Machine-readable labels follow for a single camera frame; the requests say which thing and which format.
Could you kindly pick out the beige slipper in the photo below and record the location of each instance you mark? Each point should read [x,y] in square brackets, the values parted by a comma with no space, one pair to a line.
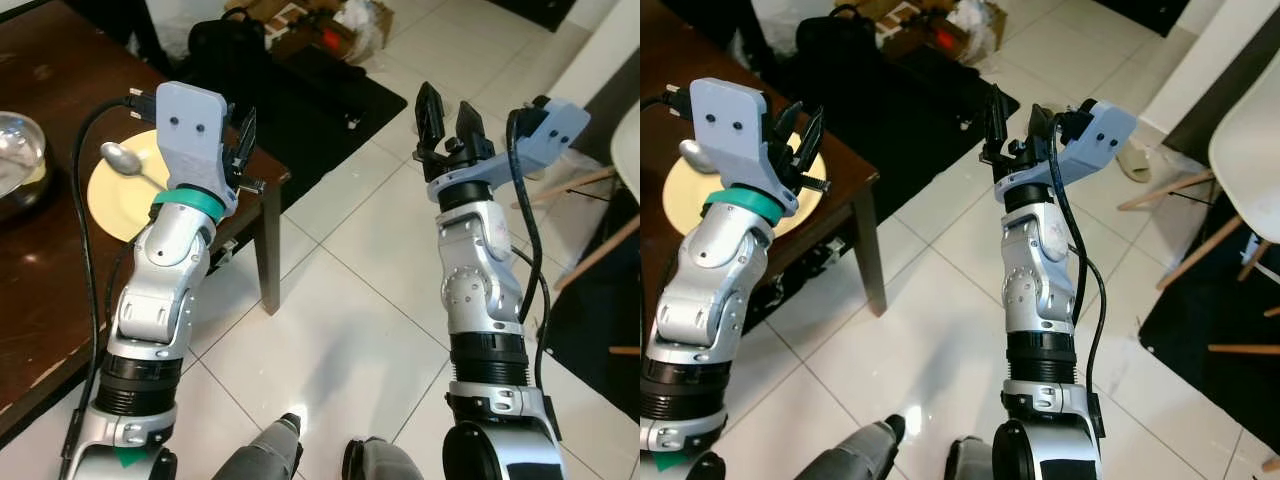
[1133,160]

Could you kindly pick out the black backpack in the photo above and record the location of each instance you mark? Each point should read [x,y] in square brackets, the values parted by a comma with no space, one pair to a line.
[225,45]
[835,40]

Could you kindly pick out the brown cardboard box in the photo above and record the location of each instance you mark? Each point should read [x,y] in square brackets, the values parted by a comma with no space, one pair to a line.
[905,25]
[300,25]

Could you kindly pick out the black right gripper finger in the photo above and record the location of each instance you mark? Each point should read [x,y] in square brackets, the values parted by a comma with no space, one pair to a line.
[996,115]
[472,130]
[430,115]
[1038,128]

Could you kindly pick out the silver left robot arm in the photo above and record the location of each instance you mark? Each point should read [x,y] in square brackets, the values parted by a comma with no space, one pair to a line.
[700,290]
[160,290]

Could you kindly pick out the white chair with wooden legs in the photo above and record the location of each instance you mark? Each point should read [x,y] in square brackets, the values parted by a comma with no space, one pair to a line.
[1245,140]
[628,145]

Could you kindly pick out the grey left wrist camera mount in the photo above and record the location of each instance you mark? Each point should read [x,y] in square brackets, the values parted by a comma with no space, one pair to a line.
[190,125]
[725,120]

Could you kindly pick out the grey right robot leg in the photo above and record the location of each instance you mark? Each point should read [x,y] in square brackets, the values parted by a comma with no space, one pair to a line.
[975,460]
[385,462]

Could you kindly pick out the grey left robot leg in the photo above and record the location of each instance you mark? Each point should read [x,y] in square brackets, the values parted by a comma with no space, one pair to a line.
[260,455]
[850,455]

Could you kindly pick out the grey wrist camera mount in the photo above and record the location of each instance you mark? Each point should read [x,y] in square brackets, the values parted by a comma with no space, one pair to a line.
[555,130]
[1100,135]
[725,120]
[190,125]

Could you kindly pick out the white plastic bag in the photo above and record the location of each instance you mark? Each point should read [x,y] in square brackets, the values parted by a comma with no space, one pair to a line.
[975,20]
[360,18]

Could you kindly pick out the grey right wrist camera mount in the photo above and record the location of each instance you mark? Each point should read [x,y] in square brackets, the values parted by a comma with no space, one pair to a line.
[555,130]
[1100,135]

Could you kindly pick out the black floor mat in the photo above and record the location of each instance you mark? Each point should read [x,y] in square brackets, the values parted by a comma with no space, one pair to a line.
[920,110]
[320,110]

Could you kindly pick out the grey robot leg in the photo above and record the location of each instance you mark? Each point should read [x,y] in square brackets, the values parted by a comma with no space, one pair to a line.
[260,455]
[850,455]
[975,460]
[385,462]

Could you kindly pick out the silver metal spoon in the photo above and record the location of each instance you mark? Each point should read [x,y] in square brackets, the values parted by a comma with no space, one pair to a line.
[690,153]
[118,157]

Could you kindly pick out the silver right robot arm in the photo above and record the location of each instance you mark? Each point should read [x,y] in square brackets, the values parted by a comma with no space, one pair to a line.
[1040,260]
[480,260]

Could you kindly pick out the pale yellow round plate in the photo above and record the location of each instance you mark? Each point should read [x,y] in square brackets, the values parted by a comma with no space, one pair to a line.
[115,205]
[690,200]

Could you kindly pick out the dark rug under chair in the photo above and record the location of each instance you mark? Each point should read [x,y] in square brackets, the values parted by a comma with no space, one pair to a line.
[600,320]
[1220,310]

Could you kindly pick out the clear glass bowl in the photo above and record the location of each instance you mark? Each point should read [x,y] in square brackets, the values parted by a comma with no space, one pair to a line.
[20,155]

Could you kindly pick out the dark brown wooden table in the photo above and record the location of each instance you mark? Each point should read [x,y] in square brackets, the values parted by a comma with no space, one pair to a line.
[700,50]
[50,290]

